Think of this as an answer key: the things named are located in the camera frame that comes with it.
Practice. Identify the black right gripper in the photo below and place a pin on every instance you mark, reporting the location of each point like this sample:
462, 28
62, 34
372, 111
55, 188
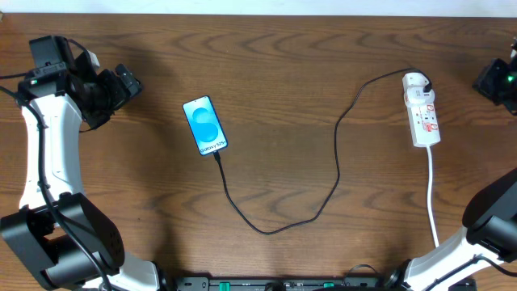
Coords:
485, 77

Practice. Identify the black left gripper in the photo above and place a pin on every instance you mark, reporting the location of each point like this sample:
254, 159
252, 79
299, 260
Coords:
122, 82

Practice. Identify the white power strip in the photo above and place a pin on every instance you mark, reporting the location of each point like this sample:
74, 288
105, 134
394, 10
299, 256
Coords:
421, 111

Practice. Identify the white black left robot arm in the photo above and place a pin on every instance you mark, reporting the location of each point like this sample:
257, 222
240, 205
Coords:
61, 237

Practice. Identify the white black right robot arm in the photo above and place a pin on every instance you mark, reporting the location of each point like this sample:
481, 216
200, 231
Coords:
488, 233

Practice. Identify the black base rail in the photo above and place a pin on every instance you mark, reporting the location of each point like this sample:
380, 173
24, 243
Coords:
360, 283

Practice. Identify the blue Galaxy smartphone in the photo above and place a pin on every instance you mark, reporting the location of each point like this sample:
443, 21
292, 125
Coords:
205, 125

